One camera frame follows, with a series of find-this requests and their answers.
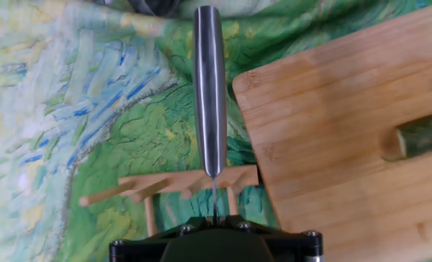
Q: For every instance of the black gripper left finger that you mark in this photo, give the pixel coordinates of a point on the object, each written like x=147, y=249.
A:
x=143, y=245

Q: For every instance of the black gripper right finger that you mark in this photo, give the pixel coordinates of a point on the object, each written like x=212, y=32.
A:
x=296, y=247

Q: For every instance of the steel cleaver knife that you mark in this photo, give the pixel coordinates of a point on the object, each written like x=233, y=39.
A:
x=210, y=91

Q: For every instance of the green cucumber chunk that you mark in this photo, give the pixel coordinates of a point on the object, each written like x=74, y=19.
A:
x=423, y=136

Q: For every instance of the wooden peg rack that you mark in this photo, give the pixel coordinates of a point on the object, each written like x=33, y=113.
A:
x=165, y=182

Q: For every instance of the wooden cutting board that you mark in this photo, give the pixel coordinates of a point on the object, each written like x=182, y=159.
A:
x=328, y=182

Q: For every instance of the painted landscape tablecloth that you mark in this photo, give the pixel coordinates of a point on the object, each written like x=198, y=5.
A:
x=56, y=109

